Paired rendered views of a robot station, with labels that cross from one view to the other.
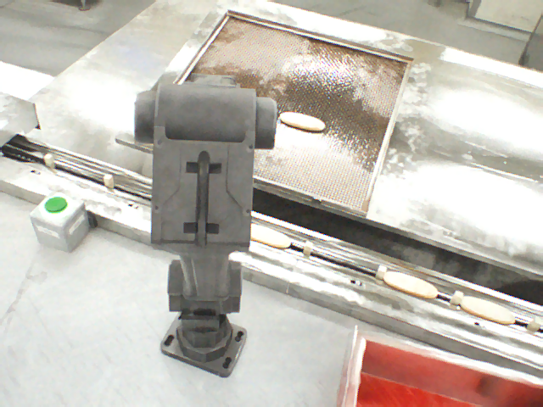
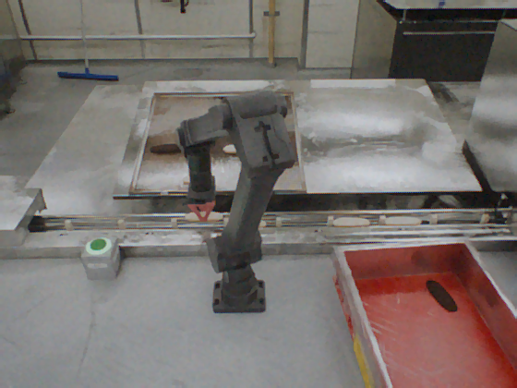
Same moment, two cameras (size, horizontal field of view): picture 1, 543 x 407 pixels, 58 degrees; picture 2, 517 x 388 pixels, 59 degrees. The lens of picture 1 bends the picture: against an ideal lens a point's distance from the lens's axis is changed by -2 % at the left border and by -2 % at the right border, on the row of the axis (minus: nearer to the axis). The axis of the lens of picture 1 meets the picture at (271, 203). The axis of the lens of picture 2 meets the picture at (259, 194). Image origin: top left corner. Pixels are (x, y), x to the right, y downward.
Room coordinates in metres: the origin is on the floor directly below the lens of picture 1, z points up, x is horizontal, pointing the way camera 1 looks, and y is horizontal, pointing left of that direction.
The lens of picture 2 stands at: (-0.32, 0.21, 1.63)
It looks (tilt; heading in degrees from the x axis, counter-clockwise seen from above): 35 degrees down; 345
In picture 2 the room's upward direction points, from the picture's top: straight up
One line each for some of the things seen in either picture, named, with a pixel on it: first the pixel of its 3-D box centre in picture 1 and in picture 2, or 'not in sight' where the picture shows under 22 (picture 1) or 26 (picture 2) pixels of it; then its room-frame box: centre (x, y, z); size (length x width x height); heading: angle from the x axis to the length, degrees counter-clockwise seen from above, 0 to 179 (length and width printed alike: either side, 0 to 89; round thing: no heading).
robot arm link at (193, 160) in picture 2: not in sight; (198, 157); (0.65, 0.11, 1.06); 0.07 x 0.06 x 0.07; 9
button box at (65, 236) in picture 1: (63, 226); (103, 262); (0.58, 0.38, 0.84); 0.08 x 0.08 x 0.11; 77
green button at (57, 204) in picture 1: (56, 206); (98, 246); (0.57, 0.38, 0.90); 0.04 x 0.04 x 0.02
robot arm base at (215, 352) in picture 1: (204, 330); (238, 285); (0.40, 0.07, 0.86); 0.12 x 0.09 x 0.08; 77
